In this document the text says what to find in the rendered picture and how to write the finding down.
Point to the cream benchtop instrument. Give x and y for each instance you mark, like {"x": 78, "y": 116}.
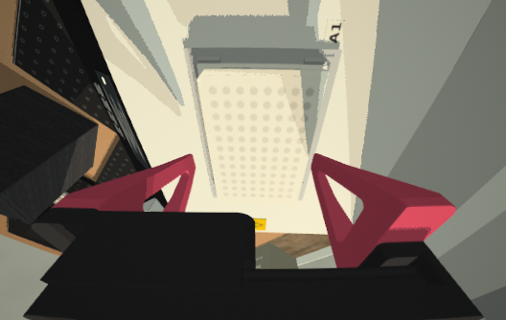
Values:
{"x": 416, "y": 92}

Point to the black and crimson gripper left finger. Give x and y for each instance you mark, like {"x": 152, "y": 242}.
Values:
{"x": 128, "y": 193}

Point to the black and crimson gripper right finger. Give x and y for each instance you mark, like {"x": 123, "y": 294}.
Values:
{"x": 393, "y": 211}

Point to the white well plate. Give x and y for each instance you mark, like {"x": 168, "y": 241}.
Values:
{"x": 260, "y": 120}

